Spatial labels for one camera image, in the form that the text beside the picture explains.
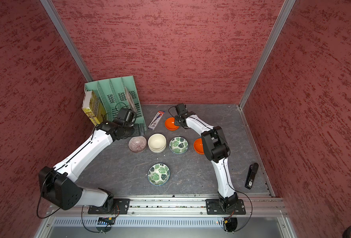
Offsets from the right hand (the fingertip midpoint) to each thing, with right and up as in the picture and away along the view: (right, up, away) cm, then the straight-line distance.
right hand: (180, 122), depth 104 cm
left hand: (-25, -5, -22) cm, 34 cm away
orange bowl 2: (+12, -15, -11) cm, 22 cm away
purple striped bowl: (-28, -14, -9) cm, 32 cm away
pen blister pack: (-18, +2, +6) cm, 20 cm away
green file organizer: (-48, +22, +6) cm, 54 cm away
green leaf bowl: (-1, -15, -7) cm, 16 cm away
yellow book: (-53, +9, -16) cm, 56 cm away
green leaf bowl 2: (-12, -29, -20) cm, 38 cm away
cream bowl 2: (-15, -9, -11) cm, 20 cm away
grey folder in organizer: (-36, +15, 0) cm, 39 cm away
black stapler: (+42, -28, -21) cm, 55 cm away
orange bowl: (-7, -1, 0) cm, 7 cm away
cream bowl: (-15, -15, -11) cm, 24 cm away
